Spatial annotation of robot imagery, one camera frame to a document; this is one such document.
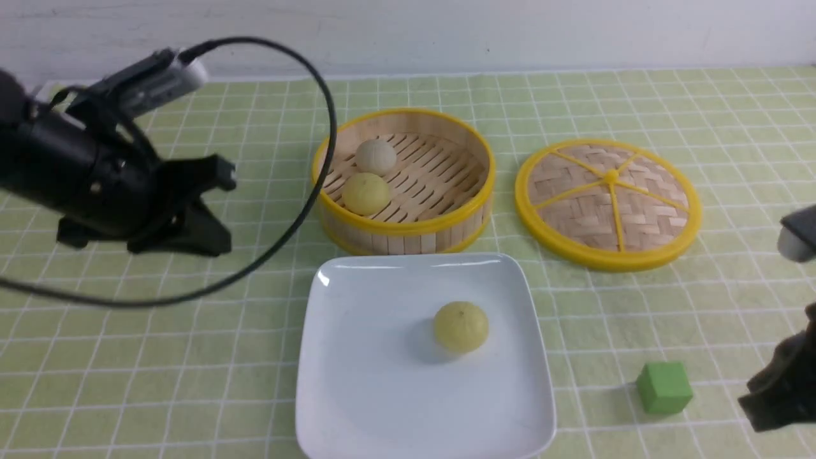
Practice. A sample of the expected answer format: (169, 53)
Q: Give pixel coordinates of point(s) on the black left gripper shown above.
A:
(107, 188)

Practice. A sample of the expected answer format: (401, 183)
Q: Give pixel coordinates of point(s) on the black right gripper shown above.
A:
(783, 392)

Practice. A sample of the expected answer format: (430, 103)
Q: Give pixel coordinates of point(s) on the yellow steamed bun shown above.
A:
(366, 194)
(460, 327)

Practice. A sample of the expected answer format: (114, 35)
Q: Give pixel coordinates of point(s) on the white steamed bun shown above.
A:
(375, 156)

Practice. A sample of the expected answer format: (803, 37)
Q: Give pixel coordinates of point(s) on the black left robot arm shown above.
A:
(77, 103)

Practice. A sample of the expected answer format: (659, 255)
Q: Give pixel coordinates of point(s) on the white square plate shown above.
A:
(374, 383)

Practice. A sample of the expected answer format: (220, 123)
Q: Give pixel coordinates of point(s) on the green cube block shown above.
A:
(664, 388)

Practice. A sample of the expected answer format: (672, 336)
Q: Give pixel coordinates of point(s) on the green checkered tablecloth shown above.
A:
(216, 378)

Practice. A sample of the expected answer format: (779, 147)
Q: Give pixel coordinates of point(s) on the bamboo steamer basket yellow rim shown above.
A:
(441, 187)

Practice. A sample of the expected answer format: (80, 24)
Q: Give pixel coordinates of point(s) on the woven bamboo steamer lid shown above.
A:
(606, 205)

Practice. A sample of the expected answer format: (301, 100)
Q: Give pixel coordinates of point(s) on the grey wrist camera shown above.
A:
(153, 82)
(796, 240)

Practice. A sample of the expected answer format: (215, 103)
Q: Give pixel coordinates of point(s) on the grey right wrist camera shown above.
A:
(796, 240)

